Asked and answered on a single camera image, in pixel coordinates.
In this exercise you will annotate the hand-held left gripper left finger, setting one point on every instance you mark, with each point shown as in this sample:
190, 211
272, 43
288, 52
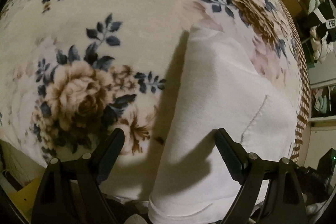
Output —
111, 150

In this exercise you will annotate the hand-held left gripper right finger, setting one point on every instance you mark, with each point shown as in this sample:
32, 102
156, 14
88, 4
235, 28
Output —
228, 153

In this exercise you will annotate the white pants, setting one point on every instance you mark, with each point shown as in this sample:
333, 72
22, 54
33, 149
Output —
223, 98

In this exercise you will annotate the black electronic device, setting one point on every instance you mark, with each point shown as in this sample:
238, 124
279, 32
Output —
319, 174

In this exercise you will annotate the yellow cardboard box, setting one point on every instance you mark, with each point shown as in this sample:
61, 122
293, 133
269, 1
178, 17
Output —
25, 196

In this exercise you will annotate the white shelf unit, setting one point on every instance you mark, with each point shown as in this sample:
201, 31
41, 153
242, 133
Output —
322, 102

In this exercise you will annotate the floral fleece blanket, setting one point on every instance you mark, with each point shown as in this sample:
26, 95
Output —
105, 43

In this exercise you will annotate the pile of hanging clothes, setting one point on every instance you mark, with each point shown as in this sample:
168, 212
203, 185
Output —
319, 27

